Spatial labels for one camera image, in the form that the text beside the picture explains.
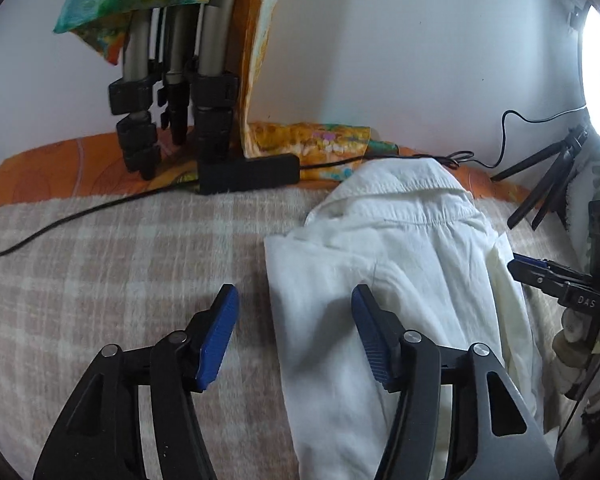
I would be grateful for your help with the white shirt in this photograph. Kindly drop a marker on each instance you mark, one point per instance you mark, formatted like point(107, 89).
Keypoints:
point(405, 240)

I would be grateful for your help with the green white striped cloth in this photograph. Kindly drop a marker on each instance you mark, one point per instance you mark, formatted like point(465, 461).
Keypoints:
point(592, 210)

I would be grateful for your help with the pink plaid blanket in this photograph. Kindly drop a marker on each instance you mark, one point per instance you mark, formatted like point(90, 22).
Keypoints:
point(105, 260)

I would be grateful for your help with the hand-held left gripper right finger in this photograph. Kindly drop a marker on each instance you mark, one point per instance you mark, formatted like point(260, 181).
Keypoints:
point(372, 340)

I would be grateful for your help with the person's right hand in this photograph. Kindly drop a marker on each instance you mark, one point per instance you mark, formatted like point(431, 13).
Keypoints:
point(575, 332)

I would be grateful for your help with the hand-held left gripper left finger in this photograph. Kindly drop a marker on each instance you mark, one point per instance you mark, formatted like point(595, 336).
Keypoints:
point(219, 335)

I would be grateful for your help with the orange bed sheet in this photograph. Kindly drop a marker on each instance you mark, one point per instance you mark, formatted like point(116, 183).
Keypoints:
point(55, 165)

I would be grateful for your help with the grey camera tripod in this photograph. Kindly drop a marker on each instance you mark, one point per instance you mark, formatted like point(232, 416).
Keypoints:
point(212, 110)

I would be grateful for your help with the black rectangular box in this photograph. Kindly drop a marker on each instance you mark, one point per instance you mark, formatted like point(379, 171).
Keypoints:
point(250, 175)

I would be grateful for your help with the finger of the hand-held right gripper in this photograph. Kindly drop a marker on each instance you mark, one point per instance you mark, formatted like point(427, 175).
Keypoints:
point(530, 262)
point(535, 277)

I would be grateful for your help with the small black tripod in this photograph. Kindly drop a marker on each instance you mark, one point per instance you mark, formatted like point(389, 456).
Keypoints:
point(555, 175)

